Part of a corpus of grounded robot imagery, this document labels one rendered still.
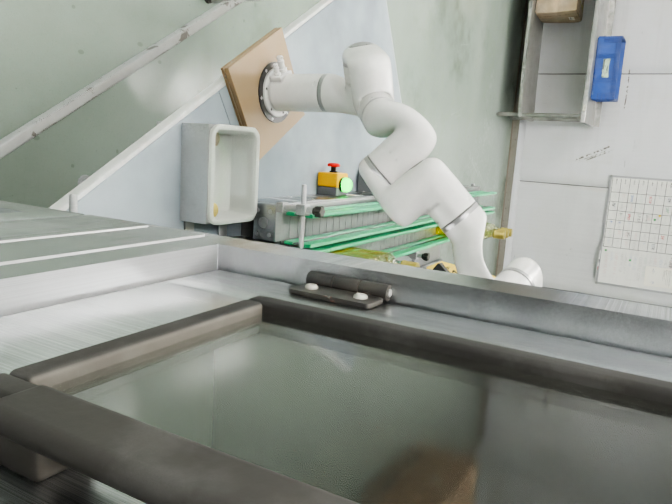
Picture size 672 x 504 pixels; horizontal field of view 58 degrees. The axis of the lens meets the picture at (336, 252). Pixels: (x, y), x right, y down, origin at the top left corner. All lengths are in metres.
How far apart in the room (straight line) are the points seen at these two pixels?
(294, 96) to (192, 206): 0.40
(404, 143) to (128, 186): 0.57
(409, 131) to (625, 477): 1.05
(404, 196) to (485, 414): 0.92
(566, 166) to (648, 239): 1.16
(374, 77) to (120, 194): 0.59
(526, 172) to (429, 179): 6.24
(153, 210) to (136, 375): 1.11
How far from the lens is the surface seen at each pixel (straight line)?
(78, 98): 1.94
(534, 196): 7.35
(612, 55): 6.69
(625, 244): 7.25
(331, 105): 1.53
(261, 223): 1.51
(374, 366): 0.29
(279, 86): 1.60
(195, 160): 1.39
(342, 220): 1.80
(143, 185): 1.35
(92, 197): 1.26
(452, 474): 0.21
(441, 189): 1.14
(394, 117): 1.24
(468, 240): 1.14
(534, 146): 7.35
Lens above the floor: 1.73
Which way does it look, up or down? 28 degrees down
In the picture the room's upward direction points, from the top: 99 degrees clockwise
